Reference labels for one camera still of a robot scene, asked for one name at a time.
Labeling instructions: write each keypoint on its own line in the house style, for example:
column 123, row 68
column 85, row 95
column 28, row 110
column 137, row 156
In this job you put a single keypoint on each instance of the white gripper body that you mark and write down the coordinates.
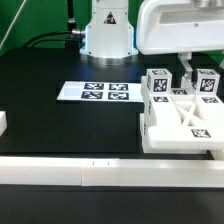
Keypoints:
column 180, row 26

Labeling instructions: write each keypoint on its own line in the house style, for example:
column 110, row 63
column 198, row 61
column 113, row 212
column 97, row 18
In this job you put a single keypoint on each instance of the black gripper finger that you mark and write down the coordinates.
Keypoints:
column 184, row 58

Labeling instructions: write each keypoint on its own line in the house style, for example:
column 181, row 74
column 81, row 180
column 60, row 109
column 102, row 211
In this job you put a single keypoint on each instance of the white chair back frame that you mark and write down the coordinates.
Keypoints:
column 180, row 108

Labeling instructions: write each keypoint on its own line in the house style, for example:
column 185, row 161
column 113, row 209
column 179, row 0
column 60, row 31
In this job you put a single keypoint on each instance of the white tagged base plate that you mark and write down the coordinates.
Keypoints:
column 100, row 92

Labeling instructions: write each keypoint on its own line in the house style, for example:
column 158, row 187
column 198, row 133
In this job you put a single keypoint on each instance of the white U-shaped fence frame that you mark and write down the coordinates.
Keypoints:
column 128, row 172

